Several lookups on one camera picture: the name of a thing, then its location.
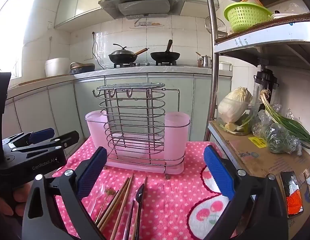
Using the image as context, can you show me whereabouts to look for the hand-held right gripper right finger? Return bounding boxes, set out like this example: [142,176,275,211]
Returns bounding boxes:
[204,145,289,240]

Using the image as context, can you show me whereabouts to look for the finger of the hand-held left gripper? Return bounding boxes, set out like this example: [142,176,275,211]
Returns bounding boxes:
[12,130,80,155]
[2,127,55,148]

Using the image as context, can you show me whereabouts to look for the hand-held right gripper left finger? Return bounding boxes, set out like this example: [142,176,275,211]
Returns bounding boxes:
[22,146,108,240]

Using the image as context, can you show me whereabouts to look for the clear plastic spoon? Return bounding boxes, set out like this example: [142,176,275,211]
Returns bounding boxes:
[89,183,107,217]

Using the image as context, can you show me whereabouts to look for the light wooden chopstick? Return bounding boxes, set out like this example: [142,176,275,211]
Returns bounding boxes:
[97,177,132,230]
[94,177,130,225]
[110,174,134,240]

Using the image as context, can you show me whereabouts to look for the black spoon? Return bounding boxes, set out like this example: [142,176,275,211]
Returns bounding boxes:
[134,183,146,240]

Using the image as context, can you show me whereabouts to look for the pink wire utensil rack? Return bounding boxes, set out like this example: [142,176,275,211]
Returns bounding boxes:
[85,82,191,180]

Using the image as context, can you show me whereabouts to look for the person's left hand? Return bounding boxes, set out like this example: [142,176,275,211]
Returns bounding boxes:
[2,181,34,217]

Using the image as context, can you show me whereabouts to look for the cardboard box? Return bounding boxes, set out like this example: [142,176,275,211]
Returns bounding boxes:
[211,120,310,240]

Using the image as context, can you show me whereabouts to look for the pink polka-dot blanket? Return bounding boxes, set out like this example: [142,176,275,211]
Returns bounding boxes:
[51,135,246,240]

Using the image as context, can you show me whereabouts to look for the napa cabbage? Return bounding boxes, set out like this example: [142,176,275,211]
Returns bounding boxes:
[217,87,253,123]

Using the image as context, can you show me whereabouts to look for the plastic bag of greens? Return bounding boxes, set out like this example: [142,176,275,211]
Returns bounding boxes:
[252,104,303,155]

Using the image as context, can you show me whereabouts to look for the white rice cooker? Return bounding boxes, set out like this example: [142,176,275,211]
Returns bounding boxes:
[45,57,70,78]

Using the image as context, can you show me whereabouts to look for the dark cooking pot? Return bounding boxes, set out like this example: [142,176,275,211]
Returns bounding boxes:
[69,62,95,76]

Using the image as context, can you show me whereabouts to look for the orange and white reflector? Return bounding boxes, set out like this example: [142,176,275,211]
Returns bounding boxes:
[280,171,304,217]

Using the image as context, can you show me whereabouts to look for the green onions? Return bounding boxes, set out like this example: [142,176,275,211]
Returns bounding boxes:
[260,89,310,153]

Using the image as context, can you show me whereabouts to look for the black wok with lid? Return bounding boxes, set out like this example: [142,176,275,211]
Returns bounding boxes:
[108,44,150,64]

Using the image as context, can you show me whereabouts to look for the black blender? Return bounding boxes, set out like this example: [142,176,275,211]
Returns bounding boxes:
[253,58,279,105]

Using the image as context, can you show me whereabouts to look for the metal shelf rack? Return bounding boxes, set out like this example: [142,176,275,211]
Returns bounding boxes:
[200,0,310,240]

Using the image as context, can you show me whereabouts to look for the gas stove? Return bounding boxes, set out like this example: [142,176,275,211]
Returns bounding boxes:
[112,60,178,68]

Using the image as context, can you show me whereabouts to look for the stainless steel kettle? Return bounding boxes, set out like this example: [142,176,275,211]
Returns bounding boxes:
[196,52,212,68]

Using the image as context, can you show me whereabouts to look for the window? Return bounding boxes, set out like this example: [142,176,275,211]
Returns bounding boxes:
[0,0,43,80]

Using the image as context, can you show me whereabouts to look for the black frying pan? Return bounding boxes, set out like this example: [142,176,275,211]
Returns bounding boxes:
[150,39,181,63]

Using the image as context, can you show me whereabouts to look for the metal skimmer ladle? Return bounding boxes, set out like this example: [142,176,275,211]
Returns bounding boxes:
[204,16,228,38]

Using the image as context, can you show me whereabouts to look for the range hood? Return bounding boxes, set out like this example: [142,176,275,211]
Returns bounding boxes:
[99,0,187,20]

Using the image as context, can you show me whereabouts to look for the green plastic colander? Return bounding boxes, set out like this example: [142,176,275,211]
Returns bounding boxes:
[223,2,273,33]

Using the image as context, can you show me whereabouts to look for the white plate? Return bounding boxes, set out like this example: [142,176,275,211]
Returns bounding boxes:
[270,11,310,20]

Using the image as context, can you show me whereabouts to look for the black power cable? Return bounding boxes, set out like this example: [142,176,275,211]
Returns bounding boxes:
[92,32,104,70]

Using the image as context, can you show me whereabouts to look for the plastic covered wall socket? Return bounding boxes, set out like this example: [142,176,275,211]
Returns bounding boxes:
[130,17,168,29]

